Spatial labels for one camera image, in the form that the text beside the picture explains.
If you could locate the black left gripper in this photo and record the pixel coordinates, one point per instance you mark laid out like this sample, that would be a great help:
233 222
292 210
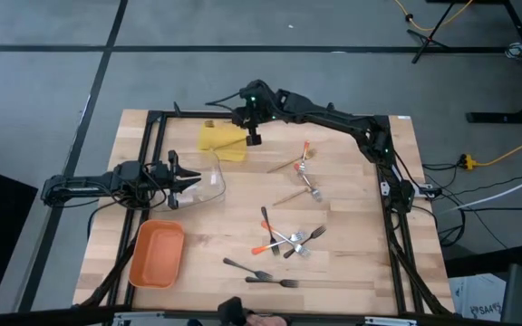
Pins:
173 181

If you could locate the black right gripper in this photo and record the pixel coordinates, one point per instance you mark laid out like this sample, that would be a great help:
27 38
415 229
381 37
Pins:
252 120

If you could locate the black fork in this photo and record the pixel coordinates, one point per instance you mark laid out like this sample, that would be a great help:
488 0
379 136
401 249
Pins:
288 283
317 232
270 233
261 274

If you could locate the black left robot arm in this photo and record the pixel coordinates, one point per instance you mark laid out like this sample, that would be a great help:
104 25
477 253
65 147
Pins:
84 185

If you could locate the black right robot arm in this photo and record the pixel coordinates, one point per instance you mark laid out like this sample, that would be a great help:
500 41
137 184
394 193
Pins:
333 118

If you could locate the clear plastic bin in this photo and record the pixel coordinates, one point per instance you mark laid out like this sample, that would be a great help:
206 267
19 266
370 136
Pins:
211 181

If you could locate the yellow plastic bin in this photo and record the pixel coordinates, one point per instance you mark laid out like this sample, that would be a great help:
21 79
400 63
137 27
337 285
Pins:
225 133

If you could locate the orange plastic bin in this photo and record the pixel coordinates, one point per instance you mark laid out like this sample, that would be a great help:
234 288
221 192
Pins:
157 253

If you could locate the person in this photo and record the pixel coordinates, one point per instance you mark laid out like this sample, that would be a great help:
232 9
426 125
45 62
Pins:
234 310

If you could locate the black tripod stand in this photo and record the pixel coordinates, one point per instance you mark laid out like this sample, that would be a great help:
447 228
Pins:
428 40

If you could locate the white cardboard box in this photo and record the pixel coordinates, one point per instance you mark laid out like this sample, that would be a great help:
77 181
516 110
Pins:
478 299

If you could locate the silver mounting bracket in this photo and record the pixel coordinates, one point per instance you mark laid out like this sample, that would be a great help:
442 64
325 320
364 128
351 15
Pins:
385 188

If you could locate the black desk frame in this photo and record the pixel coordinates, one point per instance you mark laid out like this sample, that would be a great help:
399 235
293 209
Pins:
505 117

